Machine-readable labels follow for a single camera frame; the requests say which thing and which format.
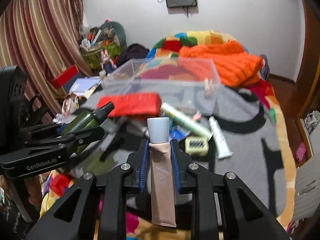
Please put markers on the dark green spray bottle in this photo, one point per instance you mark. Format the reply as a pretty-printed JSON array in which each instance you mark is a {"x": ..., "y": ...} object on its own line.
[{"x": 88, "y": 119}]

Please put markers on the grey black blanket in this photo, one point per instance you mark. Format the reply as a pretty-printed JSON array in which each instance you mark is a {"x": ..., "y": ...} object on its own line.
[{"x": 250, "y": 134}]

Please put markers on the red foil pouch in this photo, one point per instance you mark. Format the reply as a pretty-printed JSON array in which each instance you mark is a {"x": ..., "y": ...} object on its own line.
[{"x": 135, "y": 105}]

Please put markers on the pink bunny figure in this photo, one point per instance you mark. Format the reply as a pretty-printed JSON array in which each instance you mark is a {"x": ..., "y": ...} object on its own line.
[{"x": 107, "y": 64}]

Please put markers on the blue white booklet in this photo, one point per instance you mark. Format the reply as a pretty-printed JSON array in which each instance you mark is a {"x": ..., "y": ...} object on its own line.
[{"x": 83, "y": 84}]

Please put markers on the dark purple clothes pile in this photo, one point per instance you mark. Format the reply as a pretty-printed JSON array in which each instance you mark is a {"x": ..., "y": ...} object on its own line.
[{"x": 134, "y": 51}]

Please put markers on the green white long tube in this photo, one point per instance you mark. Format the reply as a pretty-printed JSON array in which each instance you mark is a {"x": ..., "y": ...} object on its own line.
[{"x": 185, "y": 121}]

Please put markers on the red flat box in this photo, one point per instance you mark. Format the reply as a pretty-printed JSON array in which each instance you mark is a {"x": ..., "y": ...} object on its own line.
[{"x": 64, "y": 77}]

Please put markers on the orange puffer jacket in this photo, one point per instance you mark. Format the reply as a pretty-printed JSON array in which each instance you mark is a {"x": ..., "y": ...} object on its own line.
[{"x": 235, "y": 66}]

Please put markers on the pink croc shoe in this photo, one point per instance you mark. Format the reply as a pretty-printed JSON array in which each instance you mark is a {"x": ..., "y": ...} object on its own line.
[{"x": 300, "y": 152}]

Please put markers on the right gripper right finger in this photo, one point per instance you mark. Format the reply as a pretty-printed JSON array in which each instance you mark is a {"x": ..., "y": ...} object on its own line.
[{"x": 222, "y": 203}]

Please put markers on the white squeeze tube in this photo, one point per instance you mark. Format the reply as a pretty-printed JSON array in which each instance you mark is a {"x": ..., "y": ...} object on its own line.
[{"x": 223, "y": 150}]

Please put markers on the green bag of clutter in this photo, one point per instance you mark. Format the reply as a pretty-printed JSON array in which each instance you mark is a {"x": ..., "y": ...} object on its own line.
[{"x": 110, "y": 36}]

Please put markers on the clear plastic storage box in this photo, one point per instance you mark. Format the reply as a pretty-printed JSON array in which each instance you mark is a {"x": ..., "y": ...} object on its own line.
[{"x": 189, "y": 84}]

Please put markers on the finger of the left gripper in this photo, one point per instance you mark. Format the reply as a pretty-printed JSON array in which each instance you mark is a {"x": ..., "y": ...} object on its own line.
[{"x": 84, "y": 137}]

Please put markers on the cream mahjong tile block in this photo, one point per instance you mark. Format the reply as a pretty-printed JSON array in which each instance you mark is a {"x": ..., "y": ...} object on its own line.
[{"x": 196, "y": 146}]

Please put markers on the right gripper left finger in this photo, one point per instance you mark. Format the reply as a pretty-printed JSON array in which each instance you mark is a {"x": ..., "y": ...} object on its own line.
[{"x": 95, "y": 205}]

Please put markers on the striped brown curtain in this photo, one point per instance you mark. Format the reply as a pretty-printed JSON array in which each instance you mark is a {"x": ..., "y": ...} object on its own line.
[{"x": 41, "y": 37}]

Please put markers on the colourful patchwork quilt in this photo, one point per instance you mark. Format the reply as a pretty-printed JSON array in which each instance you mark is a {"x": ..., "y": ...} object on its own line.
[{"x": 169, "y": 47}]

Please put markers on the beige cream tube grey cap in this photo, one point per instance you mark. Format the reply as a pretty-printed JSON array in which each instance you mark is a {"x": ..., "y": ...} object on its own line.
[{"x": 162, "y": 185}]

